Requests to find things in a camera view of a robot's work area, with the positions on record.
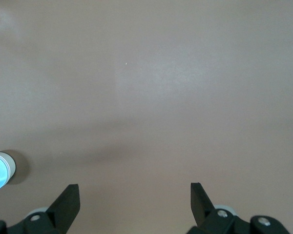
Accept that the white bowl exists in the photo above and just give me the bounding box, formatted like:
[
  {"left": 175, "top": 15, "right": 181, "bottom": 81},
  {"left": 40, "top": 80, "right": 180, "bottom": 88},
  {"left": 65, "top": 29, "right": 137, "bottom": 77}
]
[{"left": 0, "top": 151, "right": 17, "bottom": 185}]

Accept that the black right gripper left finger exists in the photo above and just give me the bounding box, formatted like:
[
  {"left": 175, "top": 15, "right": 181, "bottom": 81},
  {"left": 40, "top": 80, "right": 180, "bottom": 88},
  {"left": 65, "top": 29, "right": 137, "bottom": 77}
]
[{"left": 0, "top": 184, "right": 81, "bottom": 234}]

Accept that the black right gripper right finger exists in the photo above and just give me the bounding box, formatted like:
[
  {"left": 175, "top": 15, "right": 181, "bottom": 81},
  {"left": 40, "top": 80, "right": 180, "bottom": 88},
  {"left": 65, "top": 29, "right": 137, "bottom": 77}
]
[{"left": 189, "top": 182, "right": 291, "bottom": 234}]

